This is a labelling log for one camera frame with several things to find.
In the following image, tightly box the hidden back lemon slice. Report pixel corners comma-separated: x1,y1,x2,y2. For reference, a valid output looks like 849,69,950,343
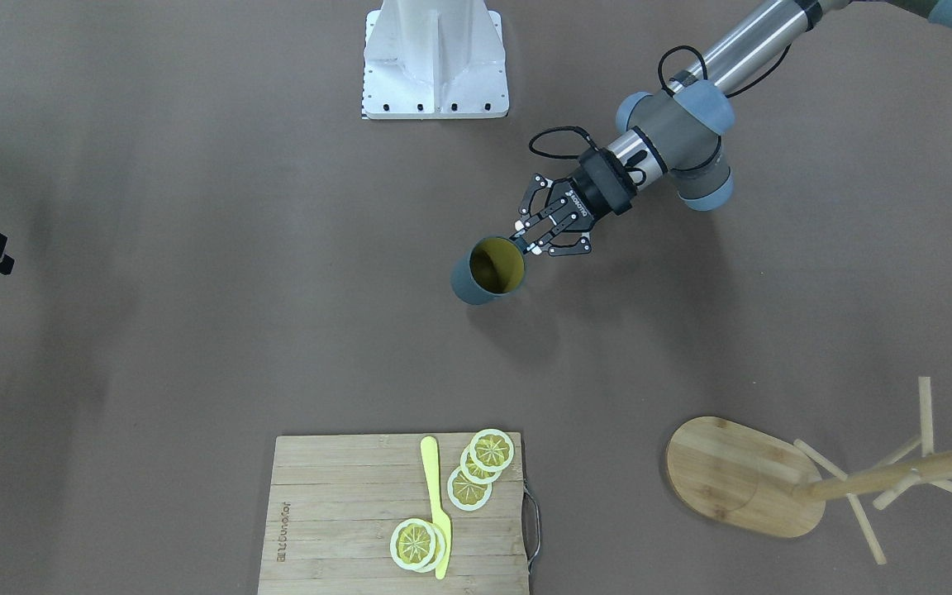
415,523,450,574

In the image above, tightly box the wooden cup storage rack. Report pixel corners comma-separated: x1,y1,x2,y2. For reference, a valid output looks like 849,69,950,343
664,377,952,565

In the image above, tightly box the bamboo cutting board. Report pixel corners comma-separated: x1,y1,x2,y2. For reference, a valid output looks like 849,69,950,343
258,433,539,594

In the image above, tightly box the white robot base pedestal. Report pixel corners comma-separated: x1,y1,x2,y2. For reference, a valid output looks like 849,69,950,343
360,1,510,120

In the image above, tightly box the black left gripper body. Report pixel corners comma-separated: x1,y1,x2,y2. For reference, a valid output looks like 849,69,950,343
558,148,637,222

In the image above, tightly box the middle lemon slice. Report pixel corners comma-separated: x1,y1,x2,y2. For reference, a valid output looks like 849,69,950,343
459,447,502,485

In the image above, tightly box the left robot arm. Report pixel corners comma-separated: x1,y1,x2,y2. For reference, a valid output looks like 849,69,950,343
506,1,847,257

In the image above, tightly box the top lemon slice pair front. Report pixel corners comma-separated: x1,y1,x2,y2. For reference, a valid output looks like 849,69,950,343
389,517,443,573

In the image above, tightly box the yellow plastic knife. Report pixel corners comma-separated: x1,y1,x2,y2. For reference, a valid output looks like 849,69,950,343
420,436,453,580

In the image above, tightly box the lemon slice near handle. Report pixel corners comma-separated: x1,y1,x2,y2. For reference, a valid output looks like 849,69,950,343
469,428,516,474

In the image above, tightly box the blue-grey cup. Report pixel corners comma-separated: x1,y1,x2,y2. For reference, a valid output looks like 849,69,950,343
450,236,526,306

